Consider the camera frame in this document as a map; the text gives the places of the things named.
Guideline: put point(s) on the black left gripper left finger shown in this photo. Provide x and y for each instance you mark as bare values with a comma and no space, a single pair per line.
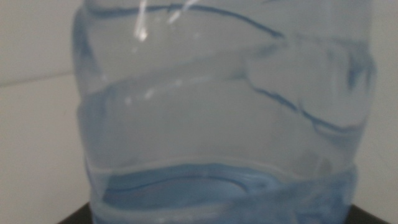
79,217

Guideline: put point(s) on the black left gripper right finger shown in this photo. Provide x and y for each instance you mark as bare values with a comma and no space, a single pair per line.
367,217

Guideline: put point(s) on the small water bottle blue cap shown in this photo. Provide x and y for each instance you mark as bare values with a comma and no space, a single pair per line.
217,109

